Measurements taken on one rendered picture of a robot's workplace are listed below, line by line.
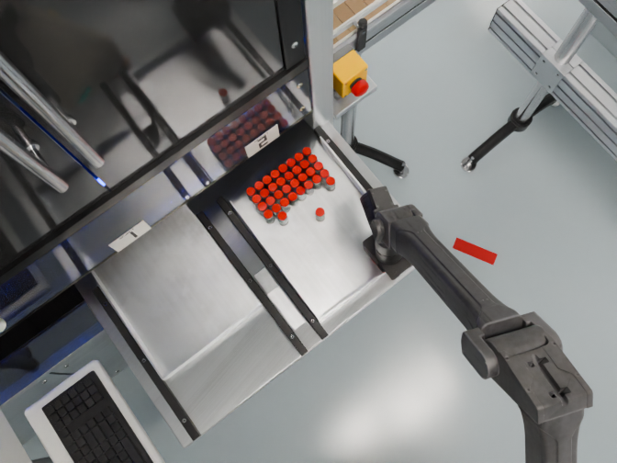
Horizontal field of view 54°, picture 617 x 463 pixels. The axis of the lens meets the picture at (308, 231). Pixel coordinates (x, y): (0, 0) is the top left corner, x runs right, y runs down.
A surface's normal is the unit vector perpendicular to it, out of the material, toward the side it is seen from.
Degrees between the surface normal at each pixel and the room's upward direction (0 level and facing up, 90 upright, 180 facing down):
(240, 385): 0
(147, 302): 0
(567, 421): 38
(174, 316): 0
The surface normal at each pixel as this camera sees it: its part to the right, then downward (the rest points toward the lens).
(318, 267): -0.04, -0.25
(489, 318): -0.10, -0.86
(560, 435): 0.26, 0.31
